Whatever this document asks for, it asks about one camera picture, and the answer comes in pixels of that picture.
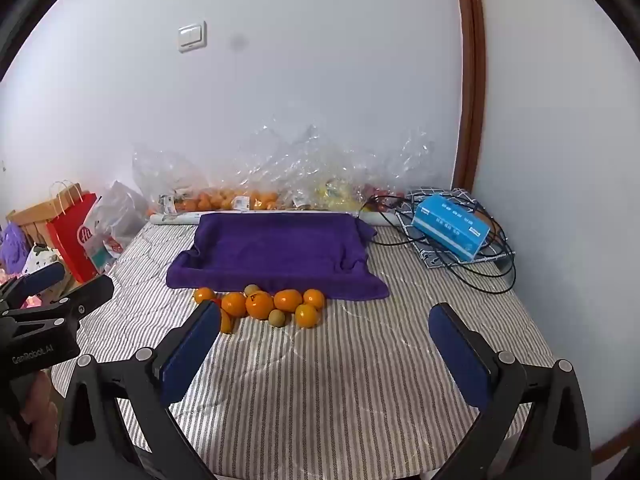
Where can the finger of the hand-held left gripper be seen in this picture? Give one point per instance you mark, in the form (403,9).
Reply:
(90,292)
(42,277)

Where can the white spotted cloth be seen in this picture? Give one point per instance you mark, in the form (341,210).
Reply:
(37,257)

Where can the grey striped bed sheet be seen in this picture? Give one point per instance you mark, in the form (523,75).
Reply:
(325,385)

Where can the white plastic bag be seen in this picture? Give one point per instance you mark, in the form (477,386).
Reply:
(117,215)

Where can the grey patterned cloth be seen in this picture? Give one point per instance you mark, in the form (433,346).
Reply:
(431,256)

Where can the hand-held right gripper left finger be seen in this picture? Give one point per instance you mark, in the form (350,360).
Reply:
(192,355)

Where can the tangerine with green stem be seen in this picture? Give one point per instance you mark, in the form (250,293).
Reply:
(259,305)

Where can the brown wooden door frame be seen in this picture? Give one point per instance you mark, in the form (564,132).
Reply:
(472,85)

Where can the purple towel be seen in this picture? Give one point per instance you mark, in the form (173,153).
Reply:
(280,255)

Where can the white light switch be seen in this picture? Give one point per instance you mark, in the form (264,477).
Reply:
(192,37)

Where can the red paper bag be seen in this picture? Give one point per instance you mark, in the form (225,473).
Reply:
(72,245)

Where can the small orange tangerine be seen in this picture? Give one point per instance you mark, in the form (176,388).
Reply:
(204,294)

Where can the pile of bagged oranges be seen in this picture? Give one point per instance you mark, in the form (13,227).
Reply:
(220,199)

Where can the brown paper bag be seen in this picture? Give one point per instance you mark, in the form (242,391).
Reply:
(35,215)

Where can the purple plush item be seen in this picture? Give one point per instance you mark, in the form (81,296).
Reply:
(12,250)

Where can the small green-brown fruit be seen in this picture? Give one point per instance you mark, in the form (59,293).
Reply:
(251,289)
(276,318)

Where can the person's left hand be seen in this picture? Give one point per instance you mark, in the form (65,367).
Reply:
(40,410)

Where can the bagged yellow fruits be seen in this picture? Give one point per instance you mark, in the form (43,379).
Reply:
(337,195)

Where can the blue tissue box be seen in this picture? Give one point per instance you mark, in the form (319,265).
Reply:
(450,227)

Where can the large orange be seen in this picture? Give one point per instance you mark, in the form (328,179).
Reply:
(287,300)

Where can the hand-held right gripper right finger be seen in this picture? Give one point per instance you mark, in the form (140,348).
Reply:
(460,360)

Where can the bagged red tomatoes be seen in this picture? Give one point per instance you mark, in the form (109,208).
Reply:
(382,200)

